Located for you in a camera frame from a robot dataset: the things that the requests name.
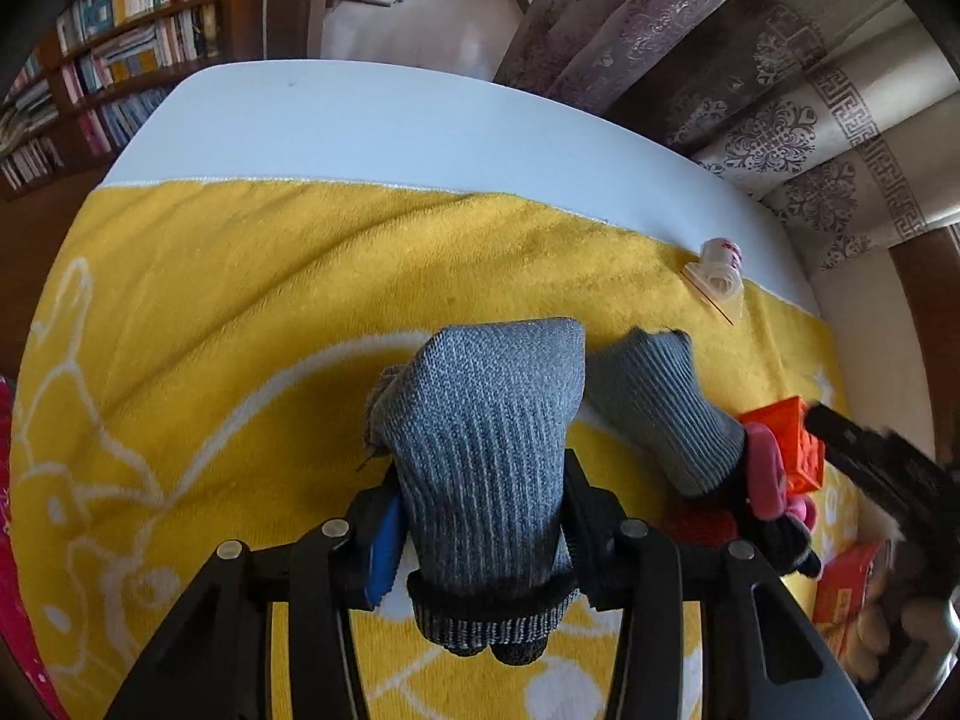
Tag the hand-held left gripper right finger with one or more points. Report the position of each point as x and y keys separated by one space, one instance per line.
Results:
x=592 y=540

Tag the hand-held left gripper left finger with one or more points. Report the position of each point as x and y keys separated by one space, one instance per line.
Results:
x=386 y=547

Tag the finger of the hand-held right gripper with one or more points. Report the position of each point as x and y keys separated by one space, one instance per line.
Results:
x=862 y=450

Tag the orange plastic block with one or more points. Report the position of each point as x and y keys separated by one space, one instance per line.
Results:
x=784 y=431

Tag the red cardboard box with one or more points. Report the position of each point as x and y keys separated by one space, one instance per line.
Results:
x=844 y=585

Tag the pink foam curler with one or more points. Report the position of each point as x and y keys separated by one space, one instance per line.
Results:
x=765 y=472

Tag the grey knitted glove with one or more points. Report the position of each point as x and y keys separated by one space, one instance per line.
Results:
x=480 y=450
x=660 y=405

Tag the person's right hand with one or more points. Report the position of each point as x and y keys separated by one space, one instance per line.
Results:
x=874 y=641

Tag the small red object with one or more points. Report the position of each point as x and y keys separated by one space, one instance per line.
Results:
x=697 y=525

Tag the wooden window sill panel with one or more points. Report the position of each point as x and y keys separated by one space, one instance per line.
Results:
x=930 y=315

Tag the clear zip bag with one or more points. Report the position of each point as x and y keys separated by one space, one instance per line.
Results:
x=716 y=289

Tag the yellow printed towel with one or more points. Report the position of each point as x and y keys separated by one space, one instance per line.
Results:
x=225 y=315

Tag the patterned curtain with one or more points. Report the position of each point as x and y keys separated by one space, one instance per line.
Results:
x=750 y=90

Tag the wooden bookshelf with books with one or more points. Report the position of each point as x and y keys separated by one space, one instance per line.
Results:
x=135 y=15

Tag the wooden door frame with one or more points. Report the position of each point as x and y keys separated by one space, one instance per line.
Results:
x=292 y=0

